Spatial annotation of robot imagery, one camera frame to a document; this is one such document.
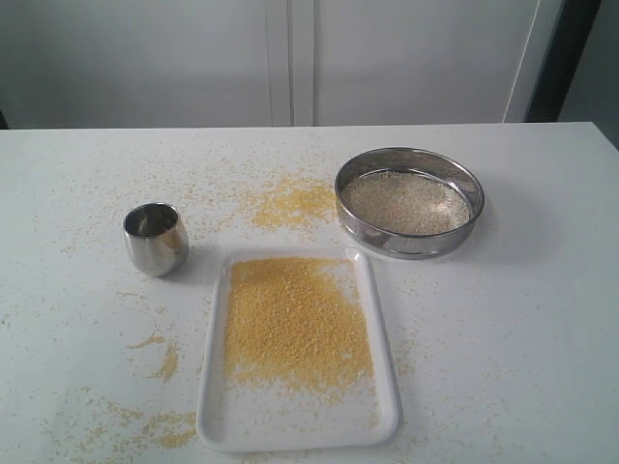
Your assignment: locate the yellow millet pile on table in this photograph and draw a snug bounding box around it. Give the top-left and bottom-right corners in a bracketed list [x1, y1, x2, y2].
[246, 176, 335, 230]

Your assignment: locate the rice and millet mixture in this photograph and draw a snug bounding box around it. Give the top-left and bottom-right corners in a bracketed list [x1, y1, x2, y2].
[341, 171, 470, 236]

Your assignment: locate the small steel cup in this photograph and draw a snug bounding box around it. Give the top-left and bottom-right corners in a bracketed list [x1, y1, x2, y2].
[123, 202, 190, 277]

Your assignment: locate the sieved millet on tray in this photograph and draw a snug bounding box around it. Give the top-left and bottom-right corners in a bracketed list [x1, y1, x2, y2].
[224, 257, 373, 394]

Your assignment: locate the white plastic tray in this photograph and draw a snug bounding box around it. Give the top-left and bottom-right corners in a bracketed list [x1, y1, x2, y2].
[196, 246, 399, 453]

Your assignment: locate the round steel mesh sieve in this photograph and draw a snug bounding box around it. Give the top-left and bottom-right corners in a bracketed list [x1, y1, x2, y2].
[335, 147, 486, 260]

